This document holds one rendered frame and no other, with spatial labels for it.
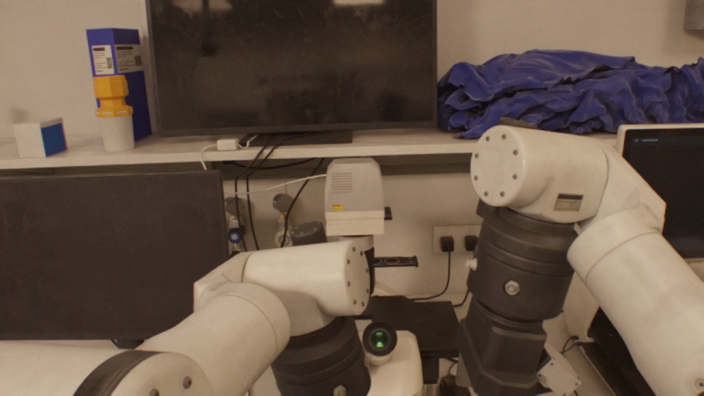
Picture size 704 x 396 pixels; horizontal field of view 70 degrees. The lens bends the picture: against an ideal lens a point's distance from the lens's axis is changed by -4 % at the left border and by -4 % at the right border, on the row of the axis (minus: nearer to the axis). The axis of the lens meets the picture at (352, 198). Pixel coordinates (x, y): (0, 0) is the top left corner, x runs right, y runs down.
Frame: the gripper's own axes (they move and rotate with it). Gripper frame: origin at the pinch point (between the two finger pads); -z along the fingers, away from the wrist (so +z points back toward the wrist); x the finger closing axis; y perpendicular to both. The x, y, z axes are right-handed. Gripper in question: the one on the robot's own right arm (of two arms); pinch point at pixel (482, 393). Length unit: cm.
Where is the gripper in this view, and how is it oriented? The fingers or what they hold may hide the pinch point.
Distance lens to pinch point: 55.6
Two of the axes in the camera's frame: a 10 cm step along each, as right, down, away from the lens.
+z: 1.8, -9.4, -2.8
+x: 0.0, -2.9, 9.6
